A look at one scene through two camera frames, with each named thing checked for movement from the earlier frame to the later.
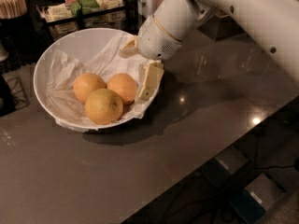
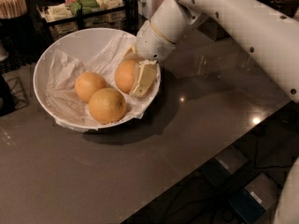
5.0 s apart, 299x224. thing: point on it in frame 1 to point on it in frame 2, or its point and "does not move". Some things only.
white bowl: x=82 y=82 does not move
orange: x=124 y=86 to x=125 y=75
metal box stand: x=221 y=26 does not move
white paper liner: x=106 y=61 does not move
